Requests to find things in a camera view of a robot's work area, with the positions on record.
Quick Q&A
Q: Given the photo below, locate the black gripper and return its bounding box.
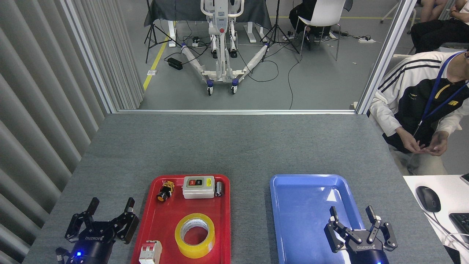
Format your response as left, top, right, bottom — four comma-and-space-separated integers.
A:
324, 205, 398, 264
65, 197, 140, 264

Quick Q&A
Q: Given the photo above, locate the yellow tape roll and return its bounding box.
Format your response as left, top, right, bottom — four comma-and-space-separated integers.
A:
174, 213, 216, 259

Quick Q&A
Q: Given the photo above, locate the person's right hand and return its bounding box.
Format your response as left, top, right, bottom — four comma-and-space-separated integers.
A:
396, 126, 426, 154

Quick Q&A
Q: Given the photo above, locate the person's left hand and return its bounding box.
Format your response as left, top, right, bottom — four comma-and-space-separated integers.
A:
421, 131, 450, 157

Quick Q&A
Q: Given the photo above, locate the white red circuit breaker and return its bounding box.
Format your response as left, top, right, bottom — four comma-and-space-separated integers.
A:
139, 240, 163, 264

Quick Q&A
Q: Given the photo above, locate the blue plastic tray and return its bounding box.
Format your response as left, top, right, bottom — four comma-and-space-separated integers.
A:
270, 174, 378, 264

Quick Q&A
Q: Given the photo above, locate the red plastic tray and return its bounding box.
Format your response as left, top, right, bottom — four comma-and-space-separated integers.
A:
131, 174, 231, 264

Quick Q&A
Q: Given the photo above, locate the orange push button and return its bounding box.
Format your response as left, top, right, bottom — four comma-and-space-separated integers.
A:
157, 180, 175, 202

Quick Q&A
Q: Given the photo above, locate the black computer mouse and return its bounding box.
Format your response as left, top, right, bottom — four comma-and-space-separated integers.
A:
416, 186, 442, 213

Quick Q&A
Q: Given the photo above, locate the white desk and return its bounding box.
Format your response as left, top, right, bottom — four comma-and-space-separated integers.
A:
403, 174, 469, 264

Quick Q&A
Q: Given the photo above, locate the black keyboard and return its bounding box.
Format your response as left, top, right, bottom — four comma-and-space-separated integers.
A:
449, 212, 469, 245

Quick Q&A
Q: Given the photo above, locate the black tripod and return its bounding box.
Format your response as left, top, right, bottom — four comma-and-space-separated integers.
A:
259, 0, 302, 63
144, 0, 182, 64

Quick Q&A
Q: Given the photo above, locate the person in black trousers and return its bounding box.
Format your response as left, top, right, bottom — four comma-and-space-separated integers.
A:
410, 0, 469, 54

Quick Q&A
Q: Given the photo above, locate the white stand on wheels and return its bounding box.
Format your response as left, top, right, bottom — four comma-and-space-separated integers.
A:
181, 0, 274, 96

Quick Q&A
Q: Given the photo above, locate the white chair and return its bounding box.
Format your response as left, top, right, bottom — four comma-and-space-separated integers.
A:
295, 0, 347, 61

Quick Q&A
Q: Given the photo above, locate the person on white chair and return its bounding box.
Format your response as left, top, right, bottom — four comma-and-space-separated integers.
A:
288, 0, 354, 51

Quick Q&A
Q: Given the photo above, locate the table with black cloth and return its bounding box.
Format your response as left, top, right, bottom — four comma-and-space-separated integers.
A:
144, 0, 273, 48

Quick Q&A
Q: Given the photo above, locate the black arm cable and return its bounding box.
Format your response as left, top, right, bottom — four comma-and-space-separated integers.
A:
55, 247, 71, 264

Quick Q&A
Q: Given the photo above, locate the grey mouse cable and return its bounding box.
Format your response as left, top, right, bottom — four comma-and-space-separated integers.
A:
425, 211, 469, 252

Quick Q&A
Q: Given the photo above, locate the white switch box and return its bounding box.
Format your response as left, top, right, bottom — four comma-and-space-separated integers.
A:
182, 176, 215, 199

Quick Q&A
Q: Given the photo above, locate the blue lanyard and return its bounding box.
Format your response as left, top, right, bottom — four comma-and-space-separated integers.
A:
418, 51, 469, 137

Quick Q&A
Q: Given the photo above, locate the silver post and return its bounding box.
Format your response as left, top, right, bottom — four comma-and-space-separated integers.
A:
60, 0, 118, 114
355, 0, 419, 115

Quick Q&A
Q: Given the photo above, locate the silver rail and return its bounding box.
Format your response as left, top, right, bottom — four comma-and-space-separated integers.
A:
117, 109, 357, 115

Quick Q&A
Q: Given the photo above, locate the black looped floor cable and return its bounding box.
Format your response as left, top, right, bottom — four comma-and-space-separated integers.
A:
237, 44, 280, 83

